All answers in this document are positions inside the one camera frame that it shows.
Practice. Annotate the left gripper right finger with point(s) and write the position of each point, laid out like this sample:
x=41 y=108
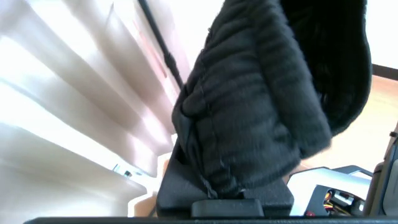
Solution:
x=276 y=196

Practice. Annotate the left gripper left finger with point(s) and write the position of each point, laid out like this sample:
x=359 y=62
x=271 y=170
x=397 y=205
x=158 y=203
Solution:
x=177 y=189

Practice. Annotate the black shorts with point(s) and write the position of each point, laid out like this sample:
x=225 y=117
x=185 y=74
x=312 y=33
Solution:
x=248 y=109

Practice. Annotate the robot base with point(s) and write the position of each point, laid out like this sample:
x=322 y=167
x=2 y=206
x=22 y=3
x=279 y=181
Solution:
x=311 y=183

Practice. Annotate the black clothes rack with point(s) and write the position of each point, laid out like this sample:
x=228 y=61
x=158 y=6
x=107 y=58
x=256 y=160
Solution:
x=161 y=43

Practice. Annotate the window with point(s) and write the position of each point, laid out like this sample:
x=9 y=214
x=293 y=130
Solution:
x=124 y=171

